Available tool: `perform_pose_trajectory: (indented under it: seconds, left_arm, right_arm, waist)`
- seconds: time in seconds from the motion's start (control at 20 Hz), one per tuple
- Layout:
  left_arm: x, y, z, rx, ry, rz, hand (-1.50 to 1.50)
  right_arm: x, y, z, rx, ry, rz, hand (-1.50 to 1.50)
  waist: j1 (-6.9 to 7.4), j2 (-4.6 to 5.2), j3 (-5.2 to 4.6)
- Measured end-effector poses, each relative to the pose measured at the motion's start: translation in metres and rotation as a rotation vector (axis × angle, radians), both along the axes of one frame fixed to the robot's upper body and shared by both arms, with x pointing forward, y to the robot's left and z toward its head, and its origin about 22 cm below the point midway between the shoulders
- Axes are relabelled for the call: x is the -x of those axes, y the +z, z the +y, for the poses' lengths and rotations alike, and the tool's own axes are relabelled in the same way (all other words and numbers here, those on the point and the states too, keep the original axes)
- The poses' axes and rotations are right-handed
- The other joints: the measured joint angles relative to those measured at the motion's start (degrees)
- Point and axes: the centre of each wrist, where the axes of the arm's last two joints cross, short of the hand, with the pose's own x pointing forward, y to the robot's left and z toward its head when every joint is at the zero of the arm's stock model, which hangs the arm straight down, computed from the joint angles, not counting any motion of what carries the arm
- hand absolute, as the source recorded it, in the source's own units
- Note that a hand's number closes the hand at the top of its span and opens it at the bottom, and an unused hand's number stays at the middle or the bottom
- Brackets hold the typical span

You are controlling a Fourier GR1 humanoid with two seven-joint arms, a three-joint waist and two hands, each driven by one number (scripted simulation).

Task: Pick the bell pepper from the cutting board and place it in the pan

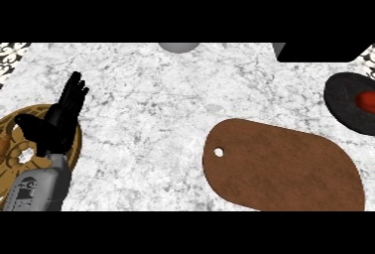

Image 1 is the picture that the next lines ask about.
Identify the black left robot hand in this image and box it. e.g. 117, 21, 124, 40
14, 70, 92, 158

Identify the brown wooden cutting board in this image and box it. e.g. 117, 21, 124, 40
203, 117, 367, 212

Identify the black round pan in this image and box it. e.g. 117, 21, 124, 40
322, 71, 375, 137

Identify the red bell pepper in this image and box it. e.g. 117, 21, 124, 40
355, 90, 375, 115

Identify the grey round object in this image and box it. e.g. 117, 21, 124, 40
157, 42, 203, 55

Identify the black angular appliance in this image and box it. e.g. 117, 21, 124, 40
272, 42, 375, 64

